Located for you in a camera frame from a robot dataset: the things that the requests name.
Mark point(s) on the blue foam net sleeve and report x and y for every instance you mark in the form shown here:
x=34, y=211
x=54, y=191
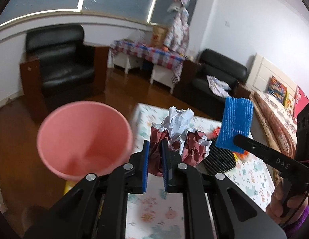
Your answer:
x=237, y=120

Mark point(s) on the checkered cloth side table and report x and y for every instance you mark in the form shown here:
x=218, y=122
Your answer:
x=167, y=67

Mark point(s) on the orange crumpled trash piece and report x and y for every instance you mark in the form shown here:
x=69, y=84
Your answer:
x=241, y=156

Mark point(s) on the brown paper bag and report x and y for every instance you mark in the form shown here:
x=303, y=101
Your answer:
x=158, y=36

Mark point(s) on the black foam net sleeve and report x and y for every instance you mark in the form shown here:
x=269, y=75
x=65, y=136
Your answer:
x=219, y=160

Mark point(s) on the black leather armchair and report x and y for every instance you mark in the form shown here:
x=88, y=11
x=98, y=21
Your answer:
x=57, y=63
x=207, y=83

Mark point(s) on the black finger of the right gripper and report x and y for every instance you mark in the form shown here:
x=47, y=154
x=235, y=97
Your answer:
x=287, y=166

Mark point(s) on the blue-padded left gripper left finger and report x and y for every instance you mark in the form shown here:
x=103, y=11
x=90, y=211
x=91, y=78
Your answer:
x=136, y=170

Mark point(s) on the colourful striped pillow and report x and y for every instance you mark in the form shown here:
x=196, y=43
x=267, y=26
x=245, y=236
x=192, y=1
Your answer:
x=277, y=89

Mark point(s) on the pink floral pillow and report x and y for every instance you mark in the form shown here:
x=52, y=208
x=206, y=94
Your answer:
x=301, y=100

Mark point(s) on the purple fleece sleeve forearm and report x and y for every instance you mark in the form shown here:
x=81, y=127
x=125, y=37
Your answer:
x=291, y=229

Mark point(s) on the black leather armchair left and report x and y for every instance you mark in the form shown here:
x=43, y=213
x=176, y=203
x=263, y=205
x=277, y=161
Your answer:
x=57, y=63

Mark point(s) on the cloth on right armchair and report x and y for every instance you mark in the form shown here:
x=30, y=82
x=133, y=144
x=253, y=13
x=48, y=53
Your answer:
x=218, y=87

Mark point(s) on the red plastic bag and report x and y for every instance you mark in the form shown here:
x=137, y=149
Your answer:
x=213, y=134

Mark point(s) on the bed with brown blanket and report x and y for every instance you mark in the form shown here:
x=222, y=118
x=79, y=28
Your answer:
x=277, y=125

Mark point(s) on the pink plastic trash bin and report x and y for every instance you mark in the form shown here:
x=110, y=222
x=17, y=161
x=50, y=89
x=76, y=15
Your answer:
x=84, y=137

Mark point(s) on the cream wooden headboard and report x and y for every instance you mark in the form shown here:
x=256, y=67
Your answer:
x=260, y=73

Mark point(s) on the red white paper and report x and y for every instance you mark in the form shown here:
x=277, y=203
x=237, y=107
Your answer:
x=192, y=144

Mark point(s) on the floral patterned table cloth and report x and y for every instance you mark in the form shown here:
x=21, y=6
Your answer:
x=157, y=214

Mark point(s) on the black leather armchair right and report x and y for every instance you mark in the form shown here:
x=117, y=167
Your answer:
x=207, y=83

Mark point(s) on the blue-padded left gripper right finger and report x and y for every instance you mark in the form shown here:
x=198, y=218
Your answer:
x=171, y=172

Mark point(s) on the hanging floral child jacket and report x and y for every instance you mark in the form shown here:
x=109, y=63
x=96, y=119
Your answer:
x=177, y=37

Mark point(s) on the orange fruit on table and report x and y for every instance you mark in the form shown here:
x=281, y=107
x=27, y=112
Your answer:
x=164, y=48

